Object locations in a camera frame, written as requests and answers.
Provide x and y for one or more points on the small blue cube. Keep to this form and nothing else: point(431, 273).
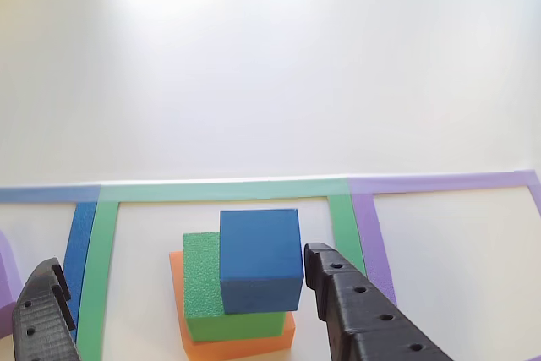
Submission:
point(258, 247)

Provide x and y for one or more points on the blue square tape frame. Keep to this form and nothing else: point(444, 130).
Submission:
point(78, 238)

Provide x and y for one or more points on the large orange cube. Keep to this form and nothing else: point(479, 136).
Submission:
point(236, 350)

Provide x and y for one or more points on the large purple cube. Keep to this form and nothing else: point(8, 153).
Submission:
point(7, 276)

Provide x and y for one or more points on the purple square tape frame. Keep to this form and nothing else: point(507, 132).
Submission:
point(372, 230)

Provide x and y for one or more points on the medium green cube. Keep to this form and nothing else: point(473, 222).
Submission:
point(200, 276)

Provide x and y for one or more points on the green square tape frame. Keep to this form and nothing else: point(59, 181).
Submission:
point(101, 242)

